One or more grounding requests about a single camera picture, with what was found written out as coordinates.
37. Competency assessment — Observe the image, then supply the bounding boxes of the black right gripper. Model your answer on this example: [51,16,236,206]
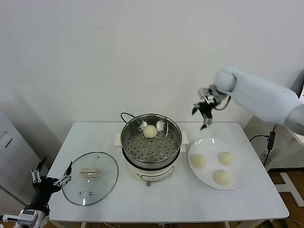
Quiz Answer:
[191,101,216,131]

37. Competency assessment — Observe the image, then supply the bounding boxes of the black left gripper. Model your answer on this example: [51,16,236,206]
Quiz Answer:
[28,156,73,211]

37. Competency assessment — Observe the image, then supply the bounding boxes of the white steamed baozi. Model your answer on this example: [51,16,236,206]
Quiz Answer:
[143,125,157,138]
[218,152,235,166]
[212,169,231,187]
[191,153,207,169]

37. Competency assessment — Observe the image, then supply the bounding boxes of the round glass pot lid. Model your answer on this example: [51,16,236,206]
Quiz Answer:
[62,152,119,206]

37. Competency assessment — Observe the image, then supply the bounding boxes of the perforated steel steamer basket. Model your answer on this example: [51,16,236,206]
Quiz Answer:
[121,114,183,170]

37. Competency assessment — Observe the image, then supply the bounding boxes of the large white plate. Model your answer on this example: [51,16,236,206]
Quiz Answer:
[188,138,247,190]

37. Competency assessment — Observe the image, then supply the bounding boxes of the white electric cooker base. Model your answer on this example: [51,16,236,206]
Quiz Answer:
[114,131,190,187]

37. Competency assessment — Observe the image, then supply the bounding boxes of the white side desk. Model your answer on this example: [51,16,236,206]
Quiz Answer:
[276,132,304,209]

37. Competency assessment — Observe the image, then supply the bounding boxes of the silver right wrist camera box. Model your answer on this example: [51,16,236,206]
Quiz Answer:
[198,87,214,103]

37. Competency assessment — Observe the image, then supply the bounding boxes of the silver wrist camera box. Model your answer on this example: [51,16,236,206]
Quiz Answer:
[198,87,214,103]
[1,209,40,226]

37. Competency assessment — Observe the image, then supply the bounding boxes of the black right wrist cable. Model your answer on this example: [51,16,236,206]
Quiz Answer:
[213,96,231,110]

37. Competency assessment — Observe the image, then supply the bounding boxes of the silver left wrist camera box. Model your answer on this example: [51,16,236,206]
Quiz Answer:
[1,209,40,226]

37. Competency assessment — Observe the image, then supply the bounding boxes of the black laptop charger cable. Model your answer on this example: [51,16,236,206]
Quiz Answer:
[249,124,277,168]

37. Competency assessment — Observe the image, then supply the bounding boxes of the black cooker power cord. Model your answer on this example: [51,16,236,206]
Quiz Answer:
[120,113,135,124]

